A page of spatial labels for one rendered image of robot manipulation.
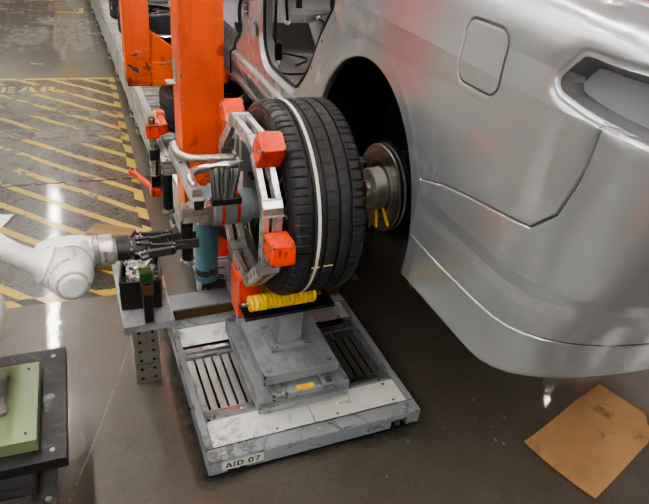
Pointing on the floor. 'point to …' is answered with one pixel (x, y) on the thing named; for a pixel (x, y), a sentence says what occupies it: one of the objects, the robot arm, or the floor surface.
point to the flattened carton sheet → (592, 439)
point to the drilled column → (146, 356)
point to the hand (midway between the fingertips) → (186, 240)
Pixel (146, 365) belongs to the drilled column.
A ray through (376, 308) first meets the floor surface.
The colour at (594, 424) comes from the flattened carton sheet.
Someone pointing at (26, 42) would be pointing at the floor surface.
